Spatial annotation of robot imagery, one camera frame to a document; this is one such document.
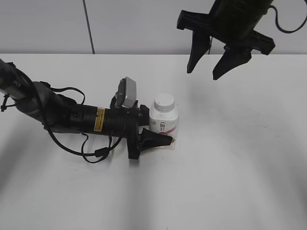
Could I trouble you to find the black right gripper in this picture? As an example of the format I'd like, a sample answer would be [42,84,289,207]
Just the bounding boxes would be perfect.
[177,4,275,80]

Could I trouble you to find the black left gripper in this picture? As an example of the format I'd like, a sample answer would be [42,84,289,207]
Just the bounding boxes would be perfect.
[105,98,173,160]

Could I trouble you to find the white yili yogurt bottle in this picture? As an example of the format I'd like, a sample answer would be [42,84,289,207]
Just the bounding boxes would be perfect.
[149,101,179,149]

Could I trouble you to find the white screw cap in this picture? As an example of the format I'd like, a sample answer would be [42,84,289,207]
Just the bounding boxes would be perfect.
[154,93,175,112]

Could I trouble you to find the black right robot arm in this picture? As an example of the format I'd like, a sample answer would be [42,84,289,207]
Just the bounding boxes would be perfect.
[177,0,275,81]

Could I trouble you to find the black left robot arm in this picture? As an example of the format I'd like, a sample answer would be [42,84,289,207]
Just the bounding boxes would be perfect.
[0,61,173,160]

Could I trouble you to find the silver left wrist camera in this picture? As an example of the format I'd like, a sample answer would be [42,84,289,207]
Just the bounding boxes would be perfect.
[115,77,137,108]

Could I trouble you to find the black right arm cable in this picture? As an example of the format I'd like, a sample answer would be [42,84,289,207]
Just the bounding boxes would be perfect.
[270,4,307,34]

